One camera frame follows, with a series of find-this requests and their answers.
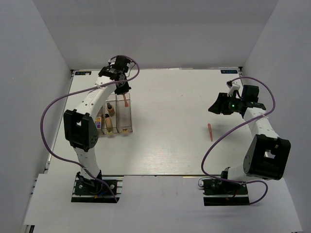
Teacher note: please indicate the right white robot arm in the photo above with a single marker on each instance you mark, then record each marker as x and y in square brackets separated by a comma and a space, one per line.
[267, 155]

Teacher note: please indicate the left clear organizer bin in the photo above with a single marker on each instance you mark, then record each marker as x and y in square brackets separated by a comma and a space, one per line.
[100, 113]

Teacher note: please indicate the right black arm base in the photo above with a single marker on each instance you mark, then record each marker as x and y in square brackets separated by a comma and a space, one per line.
[220, 193]

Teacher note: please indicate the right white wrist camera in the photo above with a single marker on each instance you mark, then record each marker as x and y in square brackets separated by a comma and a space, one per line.
[233, 88]

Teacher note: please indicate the beige foundation tube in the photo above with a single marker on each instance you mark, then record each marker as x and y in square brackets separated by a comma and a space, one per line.
[108, 121]

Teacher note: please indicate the clear organizer bin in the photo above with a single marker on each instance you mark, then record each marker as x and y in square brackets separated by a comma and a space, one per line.
[124, 119]
[100, 113]
[111, 99]

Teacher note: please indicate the round foundation bottle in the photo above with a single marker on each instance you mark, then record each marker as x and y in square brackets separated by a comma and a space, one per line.
[110, 109]

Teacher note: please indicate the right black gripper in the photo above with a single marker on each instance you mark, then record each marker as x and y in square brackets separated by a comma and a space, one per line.
[220, 105]

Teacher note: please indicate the colourful eyeshadow palette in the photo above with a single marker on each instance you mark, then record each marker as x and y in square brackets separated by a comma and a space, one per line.
[98, 122]

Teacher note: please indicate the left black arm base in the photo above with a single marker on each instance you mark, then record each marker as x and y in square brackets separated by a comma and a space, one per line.
[83, 193]

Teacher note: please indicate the pink makeup brush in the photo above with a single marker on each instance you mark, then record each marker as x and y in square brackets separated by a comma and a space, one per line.
[126, 104]

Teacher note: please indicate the middle clear organizer bin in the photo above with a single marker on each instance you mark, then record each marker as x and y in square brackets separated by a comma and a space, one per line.
[111, 99]

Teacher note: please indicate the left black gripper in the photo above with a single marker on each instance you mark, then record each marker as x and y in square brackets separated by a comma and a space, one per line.
[125, 90]

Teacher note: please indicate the right clear organizer bin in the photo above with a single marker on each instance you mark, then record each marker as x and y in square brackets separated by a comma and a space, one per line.
[124, 119]

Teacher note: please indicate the pink makeup applicator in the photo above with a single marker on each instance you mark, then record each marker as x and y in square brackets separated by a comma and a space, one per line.
[210, 131]

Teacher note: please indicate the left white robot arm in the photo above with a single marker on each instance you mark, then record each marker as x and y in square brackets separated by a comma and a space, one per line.
[79, 123]

